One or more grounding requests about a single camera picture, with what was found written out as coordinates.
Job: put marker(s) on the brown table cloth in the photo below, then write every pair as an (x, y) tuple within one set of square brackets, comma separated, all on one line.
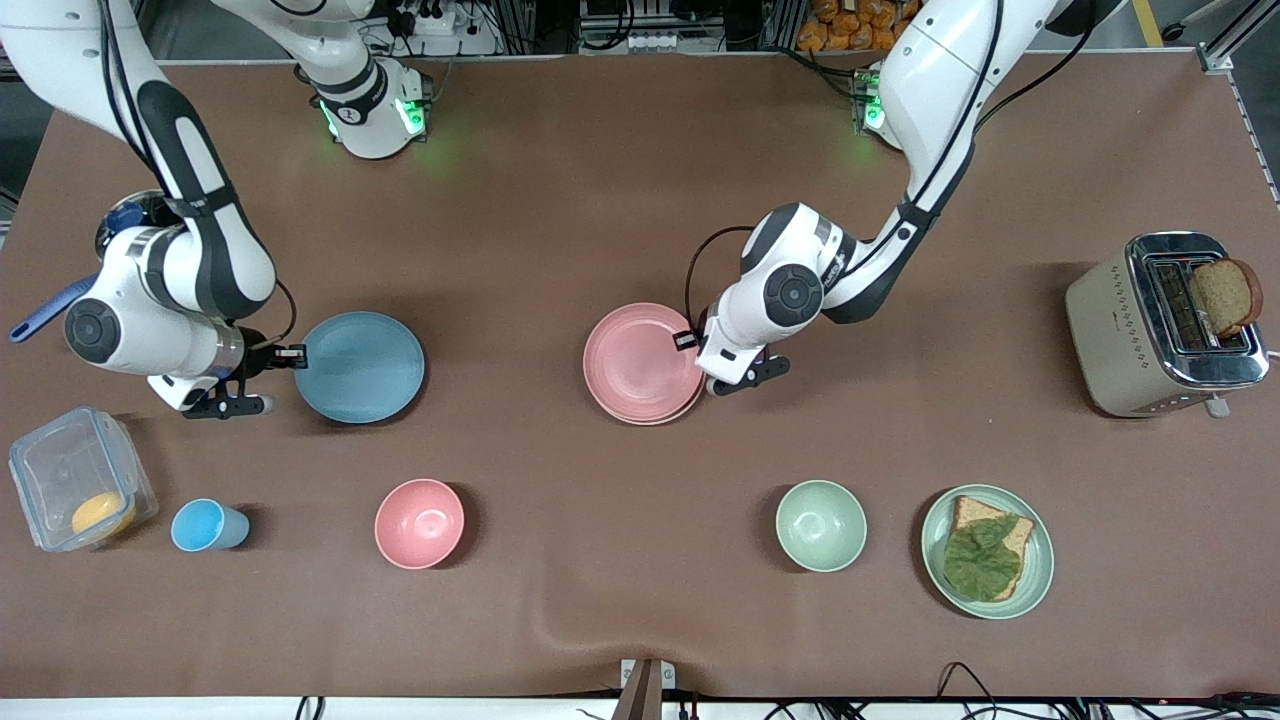
[(640, 200)]

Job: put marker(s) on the metal table edge bracket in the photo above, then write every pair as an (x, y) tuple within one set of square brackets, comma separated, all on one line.
[(645, 690)]

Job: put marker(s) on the green lettuce leaf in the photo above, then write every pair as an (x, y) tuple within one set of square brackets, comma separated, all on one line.
[(982, 562)]

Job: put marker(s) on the beige chrome toaster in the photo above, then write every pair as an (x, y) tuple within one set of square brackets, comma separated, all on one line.
[(1110, 330)]

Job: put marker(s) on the aluminium frame rail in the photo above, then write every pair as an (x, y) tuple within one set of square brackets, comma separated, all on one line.
[(1215, 55)]

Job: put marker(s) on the green plate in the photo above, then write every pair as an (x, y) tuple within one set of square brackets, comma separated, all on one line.
[(1040, 560)]

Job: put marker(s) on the bag of orange buns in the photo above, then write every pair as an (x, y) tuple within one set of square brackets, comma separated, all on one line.
[(840, 25)]

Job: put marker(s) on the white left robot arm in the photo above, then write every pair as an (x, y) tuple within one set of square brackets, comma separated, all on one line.
[(930, 90)]

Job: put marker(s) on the green bowl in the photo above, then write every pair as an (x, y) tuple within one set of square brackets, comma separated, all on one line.
[(821, 526)]

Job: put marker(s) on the bread slice under lettuce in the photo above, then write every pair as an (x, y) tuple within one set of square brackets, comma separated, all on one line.
[(975, 512)]

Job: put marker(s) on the white power strip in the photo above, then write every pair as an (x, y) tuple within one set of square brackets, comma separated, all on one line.
[(440, 20)]

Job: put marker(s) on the small blue object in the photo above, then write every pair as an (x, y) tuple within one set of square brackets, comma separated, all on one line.
[(125, 217)]

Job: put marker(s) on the blue plate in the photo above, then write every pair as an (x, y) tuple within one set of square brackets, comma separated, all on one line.
[(360, 368)]

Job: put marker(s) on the pink bowl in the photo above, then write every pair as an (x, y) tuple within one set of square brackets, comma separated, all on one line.
[(419, 524)]

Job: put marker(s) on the bread slice in toaster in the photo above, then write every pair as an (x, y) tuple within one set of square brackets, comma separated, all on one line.
[(1225, 298)]

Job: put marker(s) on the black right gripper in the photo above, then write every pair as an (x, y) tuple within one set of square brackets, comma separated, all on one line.
[(256, 359)]

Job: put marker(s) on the blue cup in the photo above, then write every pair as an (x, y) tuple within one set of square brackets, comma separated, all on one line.
[(200, 526)]

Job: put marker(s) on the clear plastic container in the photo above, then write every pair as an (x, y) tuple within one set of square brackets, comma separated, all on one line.
[(60, 460)]

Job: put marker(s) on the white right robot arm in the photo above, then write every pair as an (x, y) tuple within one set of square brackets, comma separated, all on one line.
[(210, 260)]

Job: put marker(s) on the pink plate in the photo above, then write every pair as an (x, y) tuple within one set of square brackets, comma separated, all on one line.
[(640, 362)]

